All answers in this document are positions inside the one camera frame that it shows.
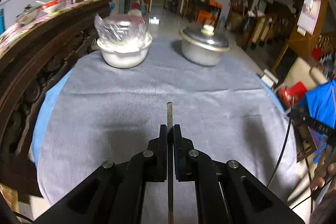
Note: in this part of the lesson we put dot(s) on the clear plastic bag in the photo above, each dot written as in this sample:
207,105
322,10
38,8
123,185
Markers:
118,27

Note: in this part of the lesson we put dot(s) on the red box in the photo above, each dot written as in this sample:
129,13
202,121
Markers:
292,94

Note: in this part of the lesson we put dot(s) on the pink patterned cloth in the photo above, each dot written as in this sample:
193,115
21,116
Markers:
10,32

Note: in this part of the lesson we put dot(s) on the wall calendar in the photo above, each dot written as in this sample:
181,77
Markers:
309,14

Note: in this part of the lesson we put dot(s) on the white bowl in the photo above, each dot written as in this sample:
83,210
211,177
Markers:
123,58

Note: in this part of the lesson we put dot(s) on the metal pot lid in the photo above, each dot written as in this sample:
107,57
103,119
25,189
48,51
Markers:
207,40

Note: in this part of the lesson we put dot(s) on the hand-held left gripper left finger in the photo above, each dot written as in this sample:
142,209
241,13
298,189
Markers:
164,155

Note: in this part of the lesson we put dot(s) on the dark wooden chopstick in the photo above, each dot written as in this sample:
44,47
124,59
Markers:
169,116

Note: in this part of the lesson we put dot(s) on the orange cabinet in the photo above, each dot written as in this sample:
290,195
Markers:
207,14

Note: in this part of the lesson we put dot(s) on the wooden chair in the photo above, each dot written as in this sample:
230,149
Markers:
262,29

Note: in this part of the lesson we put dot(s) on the person's right hand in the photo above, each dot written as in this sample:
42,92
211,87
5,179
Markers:
324,175

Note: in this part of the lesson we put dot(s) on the red packet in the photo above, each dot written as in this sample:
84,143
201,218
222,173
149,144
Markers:
52,5

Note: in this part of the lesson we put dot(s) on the beige sofa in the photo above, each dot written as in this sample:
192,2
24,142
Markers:
304,71

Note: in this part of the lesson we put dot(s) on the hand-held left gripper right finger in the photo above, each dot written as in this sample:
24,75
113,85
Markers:
176,155

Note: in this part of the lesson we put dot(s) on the carved dark wooden bench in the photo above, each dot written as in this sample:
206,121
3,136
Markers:
39,56

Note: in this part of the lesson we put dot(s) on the metal pot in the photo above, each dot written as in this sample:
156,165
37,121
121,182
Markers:
202,56

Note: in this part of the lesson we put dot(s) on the person's blue jacket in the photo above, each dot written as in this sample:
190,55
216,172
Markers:
323,103

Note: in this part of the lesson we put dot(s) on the grey towel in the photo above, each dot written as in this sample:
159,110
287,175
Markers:
118,108

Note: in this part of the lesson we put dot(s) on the blue cloth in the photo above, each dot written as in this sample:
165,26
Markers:
44,113

